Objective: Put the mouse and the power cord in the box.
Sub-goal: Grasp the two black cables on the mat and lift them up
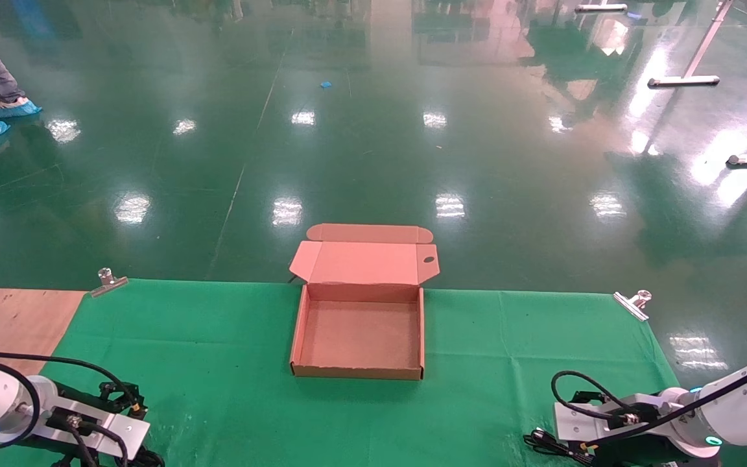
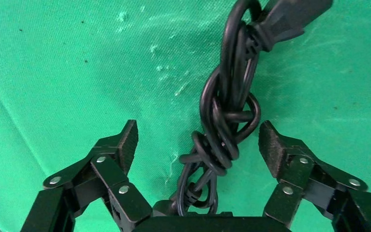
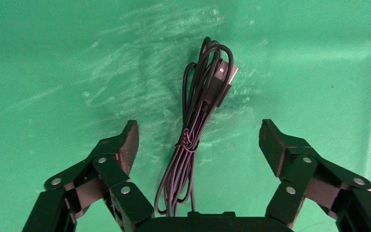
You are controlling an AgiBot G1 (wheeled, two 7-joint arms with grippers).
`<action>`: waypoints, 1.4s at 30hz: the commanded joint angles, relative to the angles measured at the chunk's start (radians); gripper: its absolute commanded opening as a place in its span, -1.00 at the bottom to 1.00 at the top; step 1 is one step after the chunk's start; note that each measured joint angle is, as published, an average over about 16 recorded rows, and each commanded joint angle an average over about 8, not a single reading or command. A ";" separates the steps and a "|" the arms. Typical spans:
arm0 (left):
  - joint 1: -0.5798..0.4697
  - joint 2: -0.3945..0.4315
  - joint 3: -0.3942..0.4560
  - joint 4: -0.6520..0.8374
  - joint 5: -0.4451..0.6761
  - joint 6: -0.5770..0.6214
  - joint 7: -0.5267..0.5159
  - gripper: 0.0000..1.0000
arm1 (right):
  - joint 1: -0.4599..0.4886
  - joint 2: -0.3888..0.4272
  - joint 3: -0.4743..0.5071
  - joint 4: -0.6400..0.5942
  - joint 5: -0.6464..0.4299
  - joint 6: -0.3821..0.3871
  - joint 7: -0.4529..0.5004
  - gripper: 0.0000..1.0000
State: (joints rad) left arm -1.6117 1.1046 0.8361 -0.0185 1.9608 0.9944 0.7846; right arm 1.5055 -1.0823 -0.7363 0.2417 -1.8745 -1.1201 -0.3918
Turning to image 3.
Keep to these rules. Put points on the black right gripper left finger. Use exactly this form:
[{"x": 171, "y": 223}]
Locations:
[{"x": 128, "y": 147}]

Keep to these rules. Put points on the green table cloth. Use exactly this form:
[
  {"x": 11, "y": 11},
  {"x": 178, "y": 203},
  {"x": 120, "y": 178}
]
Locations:
[{"x": 44, "y": 64}]

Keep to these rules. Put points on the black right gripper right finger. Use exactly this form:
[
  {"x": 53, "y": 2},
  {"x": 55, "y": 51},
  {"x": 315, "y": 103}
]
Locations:
[{"x": 275, "y": 150}]

